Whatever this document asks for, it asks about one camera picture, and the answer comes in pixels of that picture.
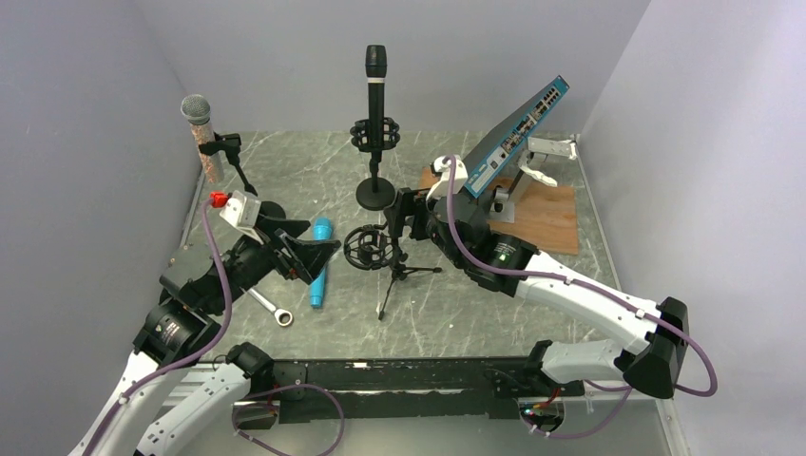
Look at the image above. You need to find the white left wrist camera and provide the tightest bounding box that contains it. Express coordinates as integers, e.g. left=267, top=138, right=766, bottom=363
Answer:
left=219, top=190, right=260, bottom=232

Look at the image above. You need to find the grey metal bracket stand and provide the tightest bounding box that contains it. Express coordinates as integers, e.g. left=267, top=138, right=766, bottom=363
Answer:
left=489, top=135, right=578, bottom=223

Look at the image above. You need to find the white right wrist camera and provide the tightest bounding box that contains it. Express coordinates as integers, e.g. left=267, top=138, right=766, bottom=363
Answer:
left=427, top=155, right=469, bottom=200

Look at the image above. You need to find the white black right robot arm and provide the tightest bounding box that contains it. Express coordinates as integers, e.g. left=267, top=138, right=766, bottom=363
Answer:
left=383, top=188, right=690, bottom=399

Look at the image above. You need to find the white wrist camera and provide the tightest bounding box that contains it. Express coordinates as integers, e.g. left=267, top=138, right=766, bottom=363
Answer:
left=219, top=190, right=260, bottom=232
left=427, top=155, right=469, bottom=200

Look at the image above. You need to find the silver head glitter microphone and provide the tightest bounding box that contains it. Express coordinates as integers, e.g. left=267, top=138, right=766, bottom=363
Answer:
left=181, top=94, right=224, bottom=183

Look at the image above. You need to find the silver ratchet wrench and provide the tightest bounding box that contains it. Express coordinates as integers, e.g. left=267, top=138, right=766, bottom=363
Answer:
left=246, top=288, right=294, bottom=328

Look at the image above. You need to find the black clip microphone stand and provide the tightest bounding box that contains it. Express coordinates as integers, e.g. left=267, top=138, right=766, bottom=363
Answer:
left=199, top=132, right=286, bottom=219

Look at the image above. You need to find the black tripod shock mount stand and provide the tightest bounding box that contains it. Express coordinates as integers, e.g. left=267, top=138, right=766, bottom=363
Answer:
left=343, top=223, right=443, bottom=321

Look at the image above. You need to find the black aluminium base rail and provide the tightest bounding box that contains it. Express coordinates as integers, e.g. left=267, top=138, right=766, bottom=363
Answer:
left=117, top=357, right=631, bottom=424

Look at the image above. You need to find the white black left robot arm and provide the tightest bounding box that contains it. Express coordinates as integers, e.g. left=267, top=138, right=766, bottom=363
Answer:
left=71, top=215, right=341, bottom=455

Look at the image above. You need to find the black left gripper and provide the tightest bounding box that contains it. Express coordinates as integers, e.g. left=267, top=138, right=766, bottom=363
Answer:
left=206, top=212, right=341, bottom=314

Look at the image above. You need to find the black round base stand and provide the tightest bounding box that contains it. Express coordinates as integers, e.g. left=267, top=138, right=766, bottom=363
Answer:
left=350, top=117, right=400, bottom=211

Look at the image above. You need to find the black microphone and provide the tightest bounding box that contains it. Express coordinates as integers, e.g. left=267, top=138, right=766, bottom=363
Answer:
left=365, top=45, right=388, bottom=150

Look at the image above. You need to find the blue microphone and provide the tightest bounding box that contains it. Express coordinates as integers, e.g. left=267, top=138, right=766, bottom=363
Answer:
left=308, top=218, right=334, bottom=311

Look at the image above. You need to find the wooden board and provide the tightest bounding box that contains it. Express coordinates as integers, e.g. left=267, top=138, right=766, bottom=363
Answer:
left=415, top=166, right=579, bottom=257

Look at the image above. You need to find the blue network switch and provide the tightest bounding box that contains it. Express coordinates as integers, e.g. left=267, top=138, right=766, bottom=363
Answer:
left=462, top=75, right=569, bottom=198

